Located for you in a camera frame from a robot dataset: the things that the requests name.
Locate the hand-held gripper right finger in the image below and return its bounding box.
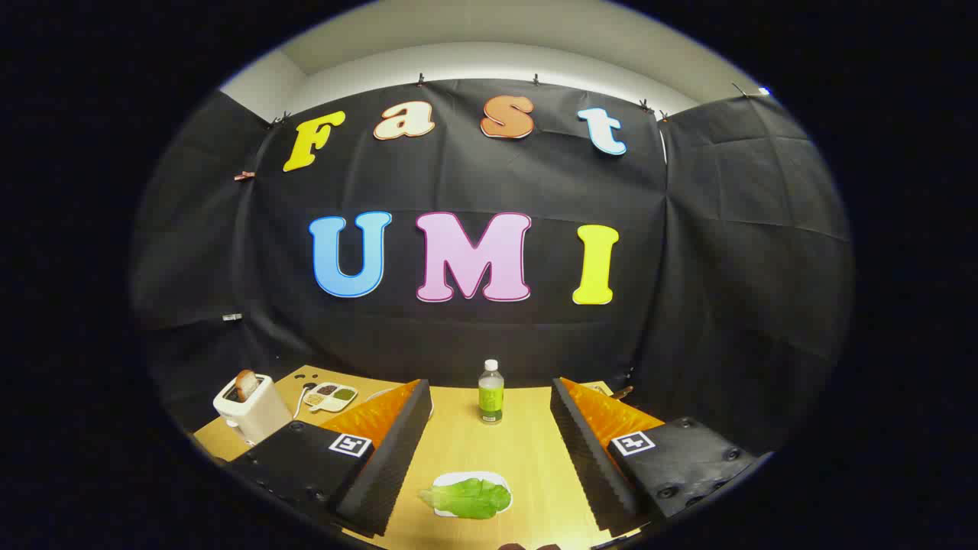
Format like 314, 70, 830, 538
550, 377, 757, 538

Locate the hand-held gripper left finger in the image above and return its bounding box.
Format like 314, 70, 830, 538
229, 378, 432, 538

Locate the green lettuce leaf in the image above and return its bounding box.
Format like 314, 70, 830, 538
419, 477, 512, 520

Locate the small white oval plate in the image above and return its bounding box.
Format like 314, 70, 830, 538
432, 471, 513, 519

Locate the white divided dish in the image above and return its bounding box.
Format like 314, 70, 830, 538
303, 382, 359, 413

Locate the green label plastic bottle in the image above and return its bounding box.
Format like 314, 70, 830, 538
478, 359, 505, 425

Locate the white toaster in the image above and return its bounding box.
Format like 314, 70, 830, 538
212, 373, 295, 446

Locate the black backdrop cloth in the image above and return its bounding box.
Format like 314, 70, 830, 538
130, 76, 855, 459

